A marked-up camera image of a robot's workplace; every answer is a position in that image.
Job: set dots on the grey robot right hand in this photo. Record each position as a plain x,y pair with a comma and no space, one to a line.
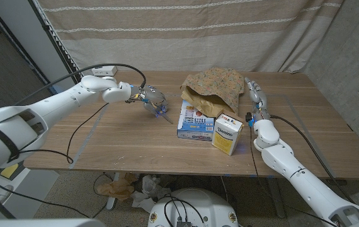
258,97

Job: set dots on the crumpled brown paper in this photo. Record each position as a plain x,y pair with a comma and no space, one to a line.
116,189

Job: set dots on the crumpled white paper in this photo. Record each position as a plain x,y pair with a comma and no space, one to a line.
149,186

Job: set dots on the blue white cardboard box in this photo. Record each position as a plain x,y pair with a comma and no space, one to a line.
195,126

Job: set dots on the grey tape outline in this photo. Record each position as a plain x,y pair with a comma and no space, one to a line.
87,138

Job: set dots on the white metal table leg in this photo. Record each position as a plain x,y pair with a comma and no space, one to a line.
111,201

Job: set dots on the black slanted frame post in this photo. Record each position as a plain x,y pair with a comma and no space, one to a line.
60,47

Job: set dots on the white robot torso base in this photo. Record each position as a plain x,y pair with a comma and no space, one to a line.
204,205

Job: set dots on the white power strip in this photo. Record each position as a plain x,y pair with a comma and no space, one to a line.
104,72

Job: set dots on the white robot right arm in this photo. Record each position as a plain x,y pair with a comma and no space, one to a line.
280,157

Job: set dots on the yellow black foot pedal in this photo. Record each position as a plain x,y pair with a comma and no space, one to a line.
9,170

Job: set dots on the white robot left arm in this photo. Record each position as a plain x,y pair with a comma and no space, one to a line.
56,104

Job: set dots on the white yellow carton box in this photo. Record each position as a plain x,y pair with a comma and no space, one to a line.
226,135

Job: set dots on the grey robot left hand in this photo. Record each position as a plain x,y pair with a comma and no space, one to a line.
152,96

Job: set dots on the beige striped curtain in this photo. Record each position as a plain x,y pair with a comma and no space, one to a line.
179,41

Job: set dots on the grey metal table leg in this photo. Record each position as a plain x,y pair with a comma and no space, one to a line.
277,198

